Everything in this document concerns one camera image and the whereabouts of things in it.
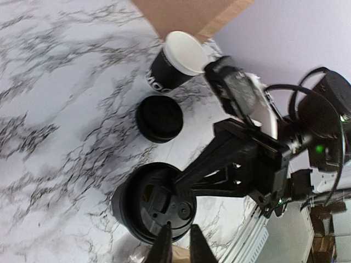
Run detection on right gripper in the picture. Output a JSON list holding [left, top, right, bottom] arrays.
[[175, 120, 291, 218]]

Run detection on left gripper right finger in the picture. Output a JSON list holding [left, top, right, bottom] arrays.
[[189, 224, 217, 263]]

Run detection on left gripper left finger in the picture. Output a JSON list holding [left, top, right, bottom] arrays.
[[145, 222, 172, 263]]

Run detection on black plastic cup lid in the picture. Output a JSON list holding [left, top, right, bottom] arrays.
[[122, 162, 197, 244]]

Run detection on black paper coffee cup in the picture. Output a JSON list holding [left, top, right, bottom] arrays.
[[110, 184, 131, 228]]

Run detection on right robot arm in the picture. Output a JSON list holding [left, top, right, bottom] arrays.
[[173, 64, 350, 217]]

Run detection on brown paper bag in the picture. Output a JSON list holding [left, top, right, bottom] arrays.
[[133, 0, 254, 43]]

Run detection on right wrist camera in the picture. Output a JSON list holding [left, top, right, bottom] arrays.
[[204, 56, 278, 139]]

